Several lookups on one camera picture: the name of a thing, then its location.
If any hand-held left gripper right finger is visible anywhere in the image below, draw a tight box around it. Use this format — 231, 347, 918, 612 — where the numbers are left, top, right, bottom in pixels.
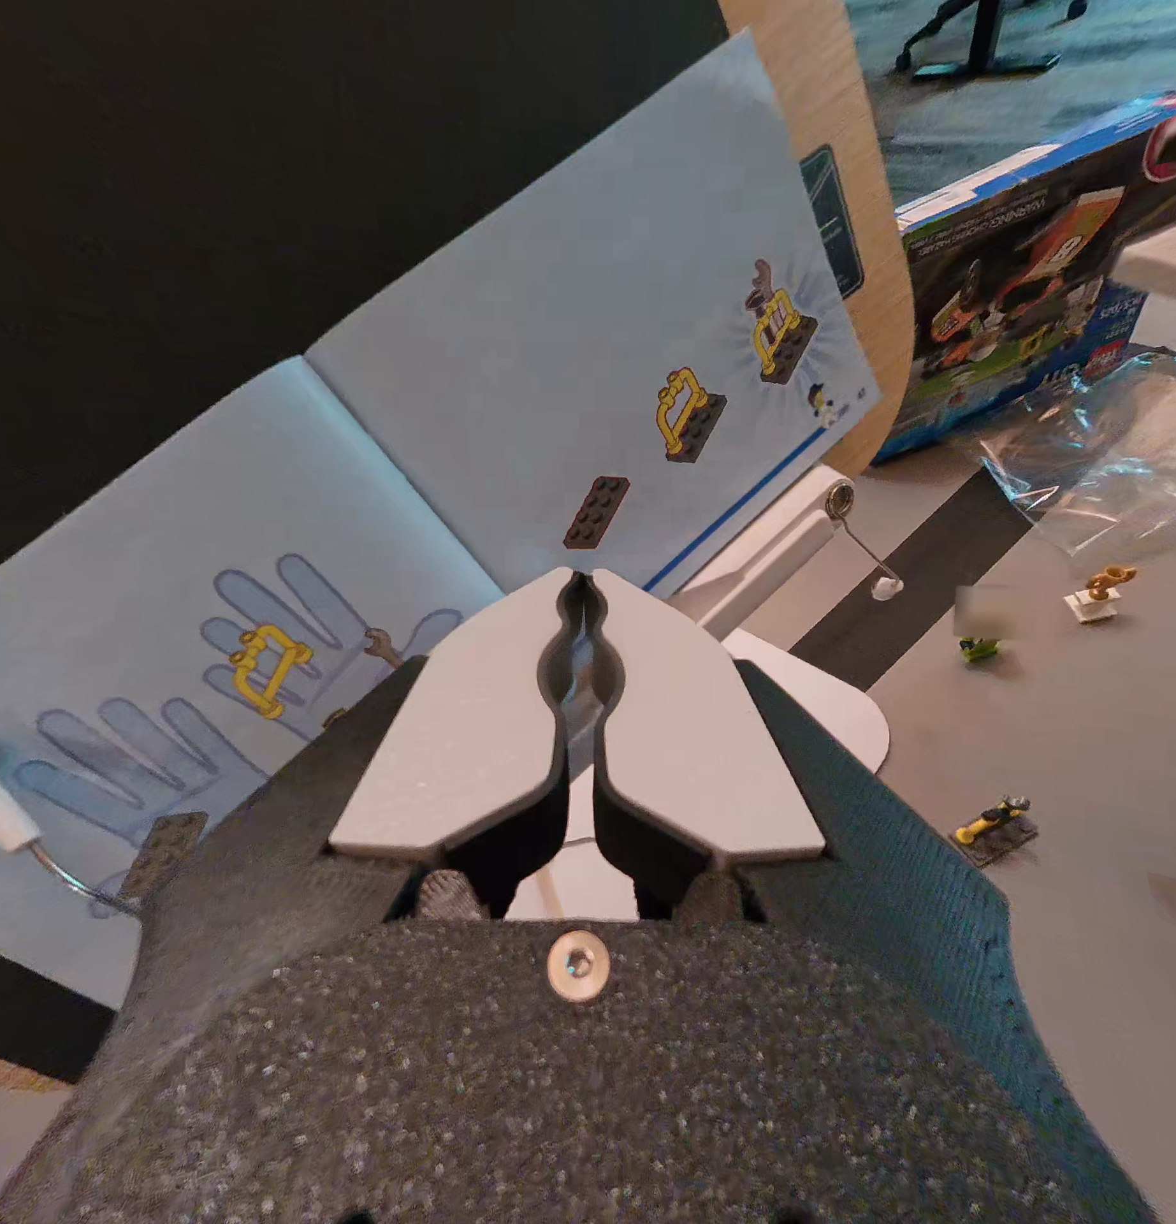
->
589, 568, 830, 871

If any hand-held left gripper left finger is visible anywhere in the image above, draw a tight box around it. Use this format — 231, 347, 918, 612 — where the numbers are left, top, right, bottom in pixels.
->
330, 567, 582, 866

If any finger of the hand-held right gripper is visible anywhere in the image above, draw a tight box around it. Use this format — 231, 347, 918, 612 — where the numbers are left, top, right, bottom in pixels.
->
1119, 213, 1176, 303

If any white booklet stand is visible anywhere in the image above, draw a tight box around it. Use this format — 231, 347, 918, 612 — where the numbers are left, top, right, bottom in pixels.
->
0, 468, 899, 923

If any grey lego plate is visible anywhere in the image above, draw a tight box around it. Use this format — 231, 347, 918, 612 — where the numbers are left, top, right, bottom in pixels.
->
961, 813, 1041, 867

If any lego instruction booklet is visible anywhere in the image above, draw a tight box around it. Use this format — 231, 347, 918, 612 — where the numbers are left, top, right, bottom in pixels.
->
0, 35, 879, 1009

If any blue lego set box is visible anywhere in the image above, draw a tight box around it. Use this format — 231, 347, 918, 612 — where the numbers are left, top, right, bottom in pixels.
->
871, 90, 1176, 468

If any small tan lego piece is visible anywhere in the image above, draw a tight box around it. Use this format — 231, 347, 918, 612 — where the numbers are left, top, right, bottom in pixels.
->
1064, 563, 1139, 627

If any clear plastic bag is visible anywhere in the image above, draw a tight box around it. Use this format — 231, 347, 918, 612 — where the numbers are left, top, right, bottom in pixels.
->
978, 351, 1176, 560

